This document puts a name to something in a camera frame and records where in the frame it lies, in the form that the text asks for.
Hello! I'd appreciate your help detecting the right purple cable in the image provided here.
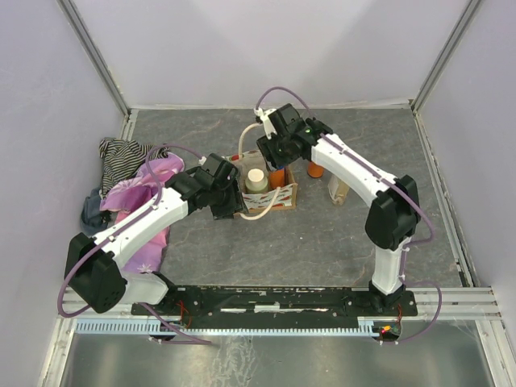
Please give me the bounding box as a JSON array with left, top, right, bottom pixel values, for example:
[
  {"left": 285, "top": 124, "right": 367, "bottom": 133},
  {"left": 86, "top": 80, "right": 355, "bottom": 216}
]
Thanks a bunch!
[{"left": 253, "top": 85, "right": 444, "bottom": 346}]

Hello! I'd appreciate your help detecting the watermelon canvas tote bag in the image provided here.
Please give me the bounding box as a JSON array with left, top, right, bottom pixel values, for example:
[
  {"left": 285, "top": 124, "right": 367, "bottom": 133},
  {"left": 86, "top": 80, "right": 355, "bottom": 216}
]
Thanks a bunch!
[{"left": 223, "top": 123, "right": 299, "bottom": 221}]

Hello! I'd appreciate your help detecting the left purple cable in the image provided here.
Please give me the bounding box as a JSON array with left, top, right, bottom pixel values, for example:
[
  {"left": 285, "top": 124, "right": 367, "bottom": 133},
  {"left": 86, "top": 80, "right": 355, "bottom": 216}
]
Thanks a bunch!
[{"left": 57, "top": 143, "right": 214, "bottom": 346}]

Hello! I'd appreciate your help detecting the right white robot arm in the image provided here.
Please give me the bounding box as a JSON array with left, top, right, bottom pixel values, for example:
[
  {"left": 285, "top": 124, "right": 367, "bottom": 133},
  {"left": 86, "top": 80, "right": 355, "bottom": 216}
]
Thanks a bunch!
[{"left": 254, "top": 104, "right": 421, "bottom": 315}]

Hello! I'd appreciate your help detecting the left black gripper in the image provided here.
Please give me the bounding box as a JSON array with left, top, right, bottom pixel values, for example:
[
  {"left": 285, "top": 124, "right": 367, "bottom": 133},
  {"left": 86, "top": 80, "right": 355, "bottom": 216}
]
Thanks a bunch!
[{"left": 210, "top": 175, "right": 249, "bottom": 220}]

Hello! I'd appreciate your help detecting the orange bottle dark blue pump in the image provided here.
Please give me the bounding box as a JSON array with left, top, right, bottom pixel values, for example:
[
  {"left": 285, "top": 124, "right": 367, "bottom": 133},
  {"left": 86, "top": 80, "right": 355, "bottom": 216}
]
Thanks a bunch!
[{"left": 306, "top": 161, "right": 324, "bottom": 179}]

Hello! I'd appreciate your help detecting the green bottle cream cap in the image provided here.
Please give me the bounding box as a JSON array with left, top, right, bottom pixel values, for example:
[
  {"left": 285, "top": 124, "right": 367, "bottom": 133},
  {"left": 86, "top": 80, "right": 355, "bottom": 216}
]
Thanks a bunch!
[{"left": 245, "top": 169, "right": 268, "bottom": 194}]

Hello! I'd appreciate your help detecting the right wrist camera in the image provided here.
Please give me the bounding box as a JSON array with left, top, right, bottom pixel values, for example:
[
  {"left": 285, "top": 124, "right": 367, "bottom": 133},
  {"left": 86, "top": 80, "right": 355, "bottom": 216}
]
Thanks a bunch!
[{"left": 253, "top": 107, "right": 277, "bottom": 139}]

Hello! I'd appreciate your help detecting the purple cable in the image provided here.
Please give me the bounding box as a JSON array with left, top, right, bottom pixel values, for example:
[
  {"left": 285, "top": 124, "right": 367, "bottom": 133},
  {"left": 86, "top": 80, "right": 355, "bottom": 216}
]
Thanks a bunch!
[
  {"left": 253, "top": 85, "right": 444, "bottom": 346},
  {"left": 57, "top": 143, "right": 214, "bottom": 346}
]

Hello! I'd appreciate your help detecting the orange bottle bright blue pump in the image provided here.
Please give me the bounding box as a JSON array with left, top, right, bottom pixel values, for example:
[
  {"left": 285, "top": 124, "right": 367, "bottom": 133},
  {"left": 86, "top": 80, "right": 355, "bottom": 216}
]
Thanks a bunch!
[{"left": 268, "top": 168, "right": 286, "bottom": 189}]

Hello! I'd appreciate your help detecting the blue grey crumpled cloth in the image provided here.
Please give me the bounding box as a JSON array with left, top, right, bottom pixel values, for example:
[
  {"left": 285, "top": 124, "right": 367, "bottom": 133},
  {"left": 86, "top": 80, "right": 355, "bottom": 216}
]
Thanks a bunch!
[{"left": 80, "top": 187, "right": 110, "bottom": 236}]

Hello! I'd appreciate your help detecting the pink purple snowflake cloth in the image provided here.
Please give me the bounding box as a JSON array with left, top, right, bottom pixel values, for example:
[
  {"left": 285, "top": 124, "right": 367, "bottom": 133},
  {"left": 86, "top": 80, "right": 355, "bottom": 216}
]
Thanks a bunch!
[{"left": 98, "top": 154, "right": 186, "bottom": 275}]

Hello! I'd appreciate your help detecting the light blue cable duct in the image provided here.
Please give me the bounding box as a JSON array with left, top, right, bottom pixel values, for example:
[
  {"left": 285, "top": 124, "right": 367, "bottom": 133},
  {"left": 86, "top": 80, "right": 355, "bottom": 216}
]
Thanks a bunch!
[{"left": 75, "top": 318, "right": 381, "bottom": 335}]

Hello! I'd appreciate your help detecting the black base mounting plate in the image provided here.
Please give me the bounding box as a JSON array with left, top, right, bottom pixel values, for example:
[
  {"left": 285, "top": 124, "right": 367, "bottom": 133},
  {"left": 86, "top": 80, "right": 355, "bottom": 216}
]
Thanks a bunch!
[{"left": 152, "top": 285, "right": 418, "bottom": 330}]

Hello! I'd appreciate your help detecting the black white striped cloth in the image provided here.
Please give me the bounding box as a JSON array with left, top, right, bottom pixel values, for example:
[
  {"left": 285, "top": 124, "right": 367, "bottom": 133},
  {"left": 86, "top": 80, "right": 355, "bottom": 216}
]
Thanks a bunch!
[{"left": 98, "top": 138, "right": 169, "bottom": 199}]

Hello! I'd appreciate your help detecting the clear amber bottle white cap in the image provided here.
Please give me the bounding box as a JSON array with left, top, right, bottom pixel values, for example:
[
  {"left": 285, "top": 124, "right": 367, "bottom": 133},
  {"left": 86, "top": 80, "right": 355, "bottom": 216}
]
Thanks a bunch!
[{"left": 327, "top": 174, "right": 350, "bottom": 206}]

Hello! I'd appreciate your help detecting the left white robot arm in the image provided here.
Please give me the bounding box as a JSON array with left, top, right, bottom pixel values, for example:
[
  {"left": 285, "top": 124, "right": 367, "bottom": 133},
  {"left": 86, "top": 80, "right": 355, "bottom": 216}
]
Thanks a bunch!
[{"left": 64, "top": 154, "right": 244, "bottom": 314}]

